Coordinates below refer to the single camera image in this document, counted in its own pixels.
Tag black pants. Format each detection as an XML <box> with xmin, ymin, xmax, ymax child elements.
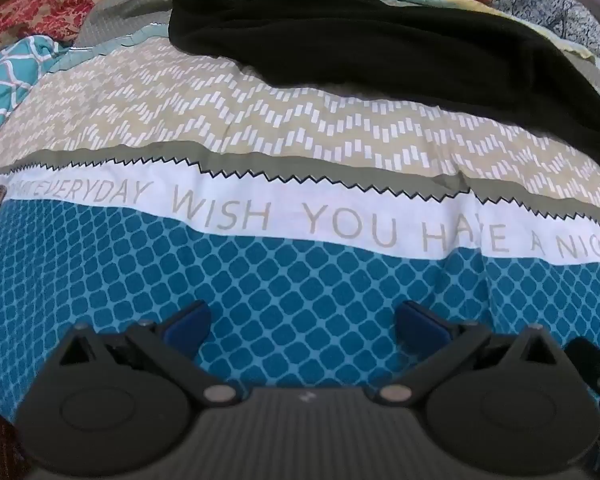
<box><xmin>168</xmin><ymin>0</ymin><xmax>600</xmax><ymax>168</ymax></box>

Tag red floral quilt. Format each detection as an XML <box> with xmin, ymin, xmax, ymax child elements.
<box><xmin>0</xmin><ymin>0</ymin><xmax>181</xmax><ymax>56</ymax></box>

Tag teal lattice cloth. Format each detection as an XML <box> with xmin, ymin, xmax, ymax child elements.
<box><xmin>0</xmin><ymin>35</ymin><xmax>67</xmax><ymax>147</ymax></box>

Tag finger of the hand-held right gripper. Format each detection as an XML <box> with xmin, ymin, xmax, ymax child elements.
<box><xmin>564</xmin><ymin>337</ymin><xmax>600</xmax><ymax>413</ymax></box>

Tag black and white patterned cloth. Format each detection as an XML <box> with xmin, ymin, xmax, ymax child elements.
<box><xmin>480</xmin><ymin>0</ymin><xmax>600</xmax><ymax>72</ymax></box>

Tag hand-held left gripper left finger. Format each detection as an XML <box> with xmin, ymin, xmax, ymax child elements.
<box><xmin>60</xmin><ymin>300</ymin><xmax>238</xmax><ymax>407</ymax></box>

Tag patterned teal and beige bedsheet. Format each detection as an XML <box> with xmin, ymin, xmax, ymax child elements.
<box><xmin>0</xmin><ymin>0</ymin><xmax>600</xmax><ymax>461</ymax></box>

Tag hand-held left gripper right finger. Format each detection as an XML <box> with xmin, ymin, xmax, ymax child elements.
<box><xmin>374</xmin><ymin>301</ymin><xmax>557</xmax><ymax>407</ymax></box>

